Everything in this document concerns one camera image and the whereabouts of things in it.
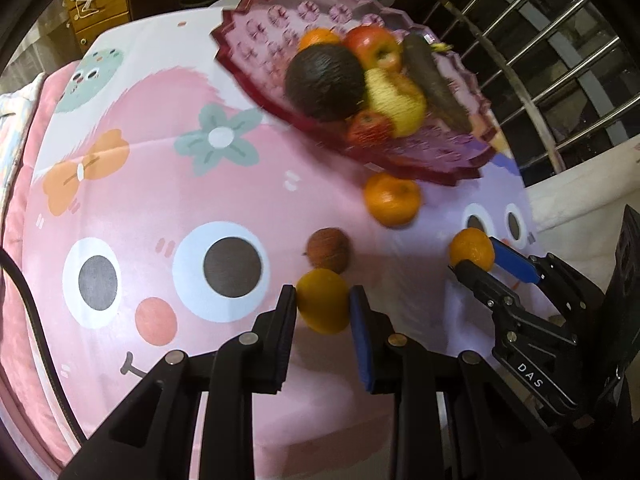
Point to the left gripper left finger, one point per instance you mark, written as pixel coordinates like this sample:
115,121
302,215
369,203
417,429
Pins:
188,401

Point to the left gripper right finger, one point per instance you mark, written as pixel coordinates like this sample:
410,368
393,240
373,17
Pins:
454,417

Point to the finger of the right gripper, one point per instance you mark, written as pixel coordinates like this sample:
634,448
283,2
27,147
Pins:
506,308
564,286

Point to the small yellow citrus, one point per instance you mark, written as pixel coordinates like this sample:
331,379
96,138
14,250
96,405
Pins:
323,301

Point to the overripe dark banana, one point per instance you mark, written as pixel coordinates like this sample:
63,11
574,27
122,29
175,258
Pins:
421,68

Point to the red wrinkled fruit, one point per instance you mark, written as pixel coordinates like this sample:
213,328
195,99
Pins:
369,129

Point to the dark avocado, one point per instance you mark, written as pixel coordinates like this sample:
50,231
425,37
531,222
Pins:
325,82

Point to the orange tangerine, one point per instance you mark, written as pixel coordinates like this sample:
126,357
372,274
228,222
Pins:
392,202
318,36
473,245

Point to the pink bed cover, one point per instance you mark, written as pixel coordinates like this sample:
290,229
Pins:
25,115

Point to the brown wrinkled passion fruit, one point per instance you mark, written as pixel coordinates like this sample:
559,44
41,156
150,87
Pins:
330,249

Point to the metal railing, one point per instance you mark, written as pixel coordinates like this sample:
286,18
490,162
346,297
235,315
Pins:
569,59

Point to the yellow pear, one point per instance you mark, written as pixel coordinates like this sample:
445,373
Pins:
398,98

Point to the red apple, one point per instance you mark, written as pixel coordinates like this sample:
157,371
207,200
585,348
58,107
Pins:
375,47

